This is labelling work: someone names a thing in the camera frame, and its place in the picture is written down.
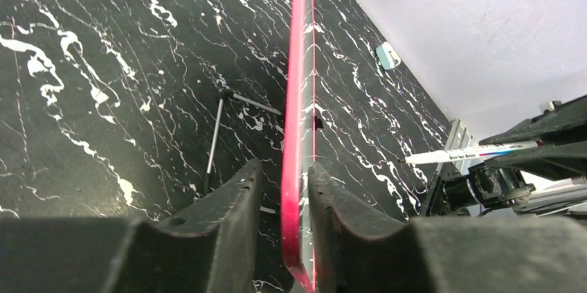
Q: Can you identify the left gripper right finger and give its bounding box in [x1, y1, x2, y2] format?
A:
[308, 163, 586, 292]

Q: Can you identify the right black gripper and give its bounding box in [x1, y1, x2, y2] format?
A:
[441, 96, 586, 210]

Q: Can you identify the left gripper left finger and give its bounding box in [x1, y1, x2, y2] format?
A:
[1, 159, 264, 292]

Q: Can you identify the white whiteboard marker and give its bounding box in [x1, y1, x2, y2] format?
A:
[398, 141, 543, 165]

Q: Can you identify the pink framed whiteboard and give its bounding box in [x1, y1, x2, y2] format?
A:
[280, 0, 318, 292]

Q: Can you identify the black whiteboard stand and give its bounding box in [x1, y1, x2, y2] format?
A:
[202, 89, 286, 195]

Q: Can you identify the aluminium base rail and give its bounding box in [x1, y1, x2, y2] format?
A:
[419, 119, 475, 217]

